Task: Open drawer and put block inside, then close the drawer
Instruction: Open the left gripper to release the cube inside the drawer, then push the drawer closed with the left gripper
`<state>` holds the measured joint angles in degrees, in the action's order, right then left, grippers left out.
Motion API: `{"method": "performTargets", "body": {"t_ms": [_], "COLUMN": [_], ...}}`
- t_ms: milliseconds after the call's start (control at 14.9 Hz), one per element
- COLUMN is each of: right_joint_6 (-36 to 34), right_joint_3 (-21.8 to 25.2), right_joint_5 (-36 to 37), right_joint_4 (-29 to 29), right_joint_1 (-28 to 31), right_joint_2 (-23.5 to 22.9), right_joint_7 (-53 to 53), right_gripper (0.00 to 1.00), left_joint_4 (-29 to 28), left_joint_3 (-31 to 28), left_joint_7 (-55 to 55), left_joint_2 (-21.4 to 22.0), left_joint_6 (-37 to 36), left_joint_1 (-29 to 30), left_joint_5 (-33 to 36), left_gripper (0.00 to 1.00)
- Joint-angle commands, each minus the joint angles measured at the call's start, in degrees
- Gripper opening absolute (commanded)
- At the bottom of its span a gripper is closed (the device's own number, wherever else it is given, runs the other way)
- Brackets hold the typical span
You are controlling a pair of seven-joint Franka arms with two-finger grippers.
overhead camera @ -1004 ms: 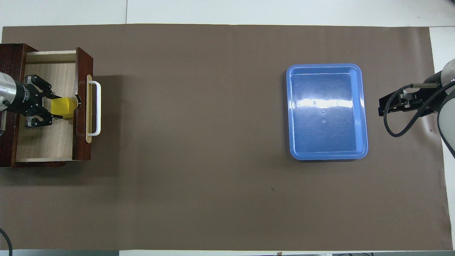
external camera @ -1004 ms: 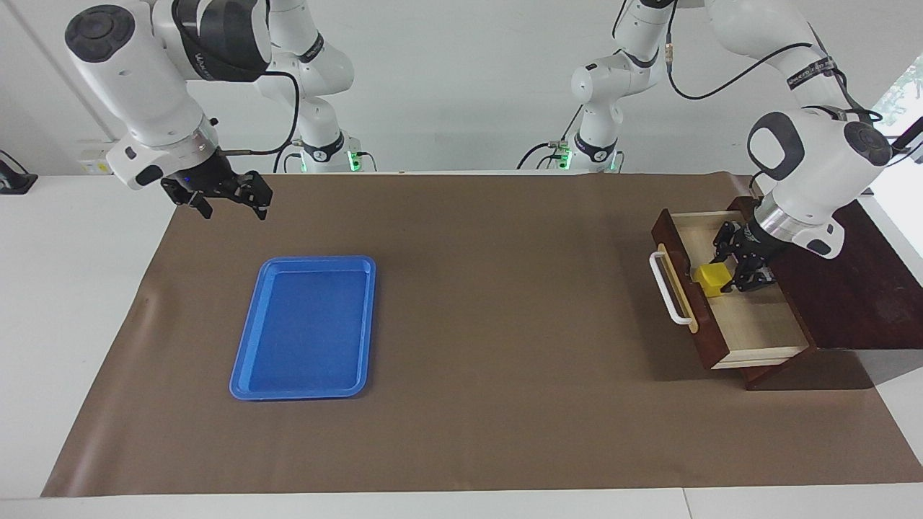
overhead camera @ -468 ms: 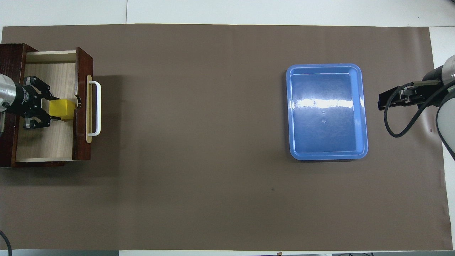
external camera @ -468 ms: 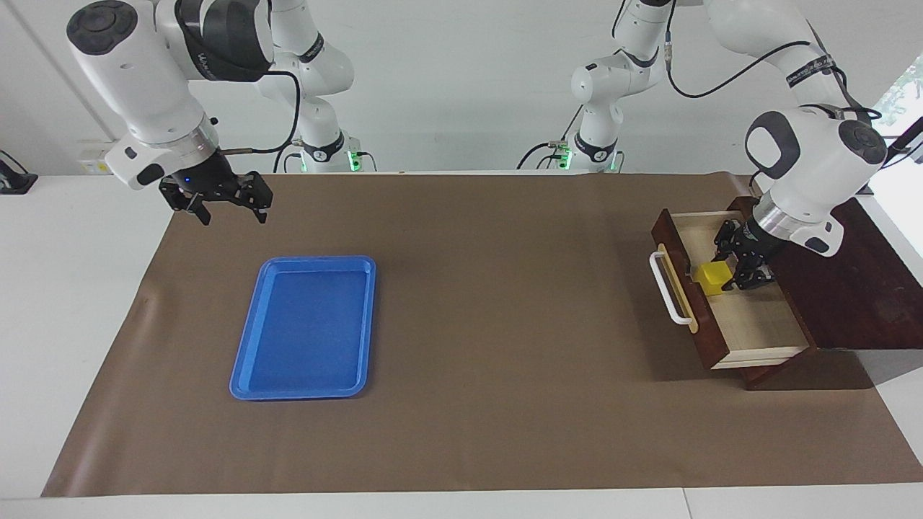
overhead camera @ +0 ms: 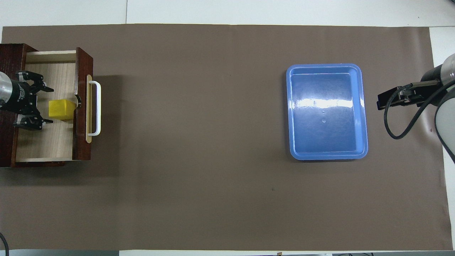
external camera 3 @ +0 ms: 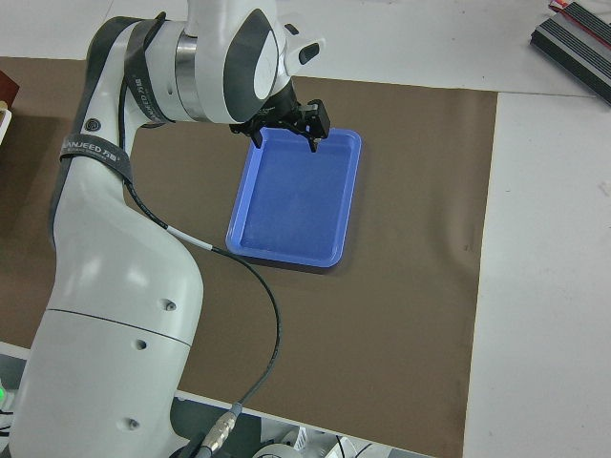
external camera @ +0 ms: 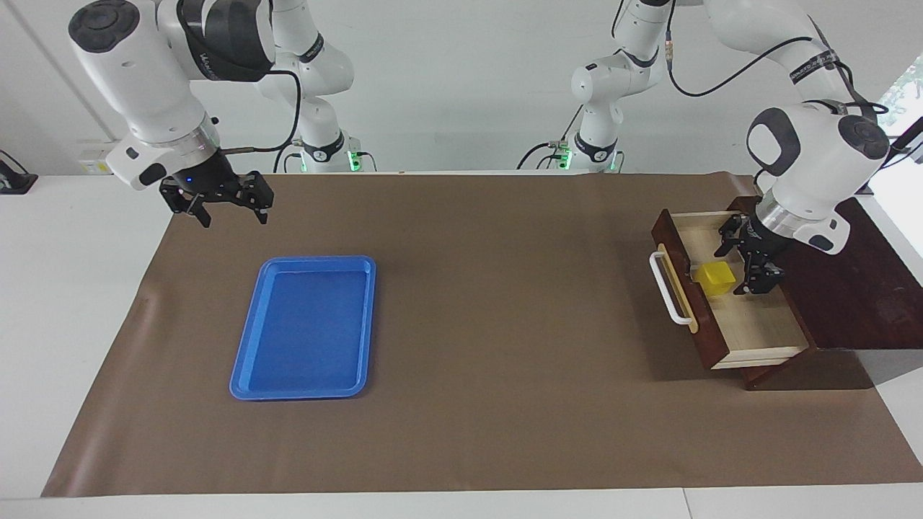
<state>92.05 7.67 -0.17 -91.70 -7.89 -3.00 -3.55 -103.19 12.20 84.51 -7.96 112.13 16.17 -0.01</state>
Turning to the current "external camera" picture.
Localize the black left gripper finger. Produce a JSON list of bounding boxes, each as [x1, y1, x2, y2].
[[733, 262, 787, 297], [713, 216, 745, 259]]

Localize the yellow block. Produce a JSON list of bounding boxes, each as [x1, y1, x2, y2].
[[691, 261, 737, 298]]

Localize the wooden drawer with white handle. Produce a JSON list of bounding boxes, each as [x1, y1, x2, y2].
[[650, 209, 810, 371]]

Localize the dark wooden drawer cabinet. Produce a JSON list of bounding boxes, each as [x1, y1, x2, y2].
[[727, 196, 923, 391]]

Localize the blue plastic tray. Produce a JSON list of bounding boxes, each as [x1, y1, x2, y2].
[[229, 255, 377, 401]]

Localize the black slanted stand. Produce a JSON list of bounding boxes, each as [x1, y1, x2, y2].
[[854, 115, 923, 196]]

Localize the black stand foot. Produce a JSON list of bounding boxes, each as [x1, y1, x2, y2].
[[0, 149, 38, 195]]

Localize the bright window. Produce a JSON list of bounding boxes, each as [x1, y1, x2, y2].
[[876, 54, 923, 138]]

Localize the brown table mat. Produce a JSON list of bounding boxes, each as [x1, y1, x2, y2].
[[42, 173, 923, 498]]

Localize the black right base cable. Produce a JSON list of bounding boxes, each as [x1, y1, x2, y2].
[[272, 139, 307, 174]]

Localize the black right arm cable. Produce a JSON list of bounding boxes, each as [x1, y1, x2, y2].
[[216, 68, 304, 156]]

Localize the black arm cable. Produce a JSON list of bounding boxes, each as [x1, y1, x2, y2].
[[216, 68, 304, 156], [611, 0, 891, 117]]

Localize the white wall socket box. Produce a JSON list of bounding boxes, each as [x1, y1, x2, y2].
[[78, 140, 122, 175]]

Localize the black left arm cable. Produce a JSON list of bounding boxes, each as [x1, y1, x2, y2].
[[611, 0, 891, 117]]

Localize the black left base cables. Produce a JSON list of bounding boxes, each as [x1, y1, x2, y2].
[[516, 108, 586, 172]]

